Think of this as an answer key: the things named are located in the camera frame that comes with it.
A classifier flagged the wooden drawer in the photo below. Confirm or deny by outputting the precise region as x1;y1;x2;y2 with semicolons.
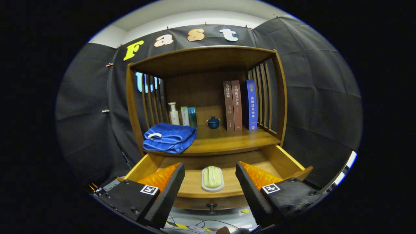
117;145;314;213

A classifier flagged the dark brown book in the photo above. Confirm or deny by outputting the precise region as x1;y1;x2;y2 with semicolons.
223;81;235;132

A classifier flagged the green scrub brush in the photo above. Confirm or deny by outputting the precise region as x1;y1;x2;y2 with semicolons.
201;166;225;192

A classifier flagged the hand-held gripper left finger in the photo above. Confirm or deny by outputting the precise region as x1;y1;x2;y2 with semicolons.
94;162;186;229

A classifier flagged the folded blue towel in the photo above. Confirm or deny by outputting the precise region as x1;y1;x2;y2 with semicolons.
142;123;198;154

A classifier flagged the blue lidded teacup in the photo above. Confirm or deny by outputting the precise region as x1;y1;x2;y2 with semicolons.
206;116;221;129

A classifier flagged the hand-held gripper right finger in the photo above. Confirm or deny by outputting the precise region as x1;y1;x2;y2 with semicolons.
236;161;325;228

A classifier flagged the wooden cabinet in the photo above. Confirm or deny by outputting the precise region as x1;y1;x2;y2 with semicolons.
117;45;314;213

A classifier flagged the wooden countertop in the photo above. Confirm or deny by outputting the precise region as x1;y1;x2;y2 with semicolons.
143;123;281;157

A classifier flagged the green white tube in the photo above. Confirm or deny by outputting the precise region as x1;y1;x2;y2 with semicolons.
180;106;190;126

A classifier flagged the white pump bottle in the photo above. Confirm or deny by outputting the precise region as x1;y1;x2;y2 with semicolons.
168;102;180;126

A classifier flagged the reddish brown book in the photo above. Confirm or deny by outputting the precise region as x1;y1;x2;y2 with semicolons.
231;80;243;131

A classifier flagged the blue book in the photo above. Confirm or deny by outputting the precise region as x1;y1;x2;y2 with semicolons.
244;79;257;131

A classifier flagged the teal bottle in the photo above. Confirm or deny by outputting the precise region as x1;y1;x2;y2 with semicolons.
188;107;198;128

